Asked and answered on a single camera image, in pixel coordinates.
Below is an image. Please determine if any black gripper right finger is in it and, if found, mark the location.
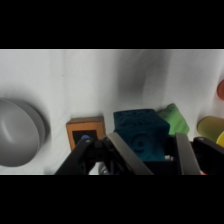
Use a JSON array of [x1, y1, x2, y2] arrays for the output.
[[174, 132, 202, 176]]

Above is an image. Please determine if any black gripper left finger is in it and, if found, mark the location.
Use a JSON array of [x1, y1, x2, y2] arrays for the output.
[[105, 131, 155, 176]]

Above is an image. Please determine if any blue cube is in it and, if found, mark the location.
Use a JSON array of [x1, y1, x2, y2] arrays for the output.
[[112, 108, 171, 163]]

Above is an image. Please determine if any green foam cube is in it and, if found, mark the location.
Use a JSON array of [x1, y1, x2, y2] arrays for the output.
[[157, 103, 191, 136]]

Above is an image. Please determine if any wooden block with black square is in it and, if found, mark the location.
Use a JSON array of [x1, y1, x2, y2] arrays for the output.
[[65, 116, 106, 152]]

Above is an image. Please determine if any yellow cup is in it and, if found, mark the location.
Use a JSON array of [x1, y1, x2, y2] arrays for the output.
[[196, 115, 224, 148]]

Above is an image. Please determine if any orange cup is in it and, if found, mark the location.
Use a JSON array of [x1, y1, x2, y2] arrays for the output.
[[217, 79, 224, 100]]

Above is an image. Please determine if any grey bowl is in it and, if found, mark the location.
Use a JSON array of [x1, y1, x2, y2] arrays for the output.
[[0, 97, 47, 168]]

